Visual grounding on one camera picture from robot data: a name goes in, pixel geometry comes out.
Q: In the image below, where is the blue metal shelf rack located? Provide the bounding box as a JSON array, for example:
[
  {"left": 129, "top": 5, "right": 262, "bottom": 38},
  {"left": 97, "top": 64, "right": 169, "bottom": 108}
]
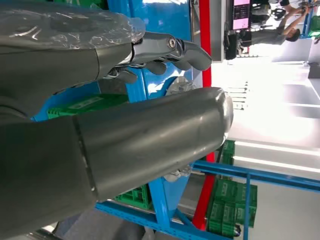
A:
[{"left": 32, "top": 0, "right": 320, "bottom": 240}]

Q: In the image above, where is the green folded plastic crate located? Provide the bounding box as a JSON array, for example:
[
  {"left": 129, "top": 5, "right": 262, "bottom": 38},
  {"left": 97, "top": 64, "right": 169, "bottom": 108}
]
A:
[{"left": 47, "top": 93, "right": 154, "bottom": 210}]

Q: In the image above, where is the black desk equipment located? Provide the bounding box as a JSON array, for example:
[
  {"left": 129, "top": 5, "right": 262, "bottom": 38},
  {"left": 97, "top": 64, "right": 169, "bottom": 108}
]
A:
[{"left": 224, "top": 30, "right": 242, "bottom": 61}]

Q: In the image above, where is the computer monitor pink screen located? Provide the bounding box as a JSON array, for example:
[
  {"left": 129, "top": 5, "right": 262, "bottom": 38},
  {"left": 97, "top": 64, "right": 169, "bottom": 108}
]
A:
[{"left": 232, "top": 0, "right": 251, "bottom": 31}]

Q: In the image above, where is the person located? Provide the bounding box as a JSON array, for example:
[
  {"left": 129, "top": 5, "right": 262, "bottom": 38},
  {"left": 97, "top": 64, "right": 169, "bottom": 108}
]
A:
[{"left": 239, "top": 5, "right": 311, "bottom": 46}]

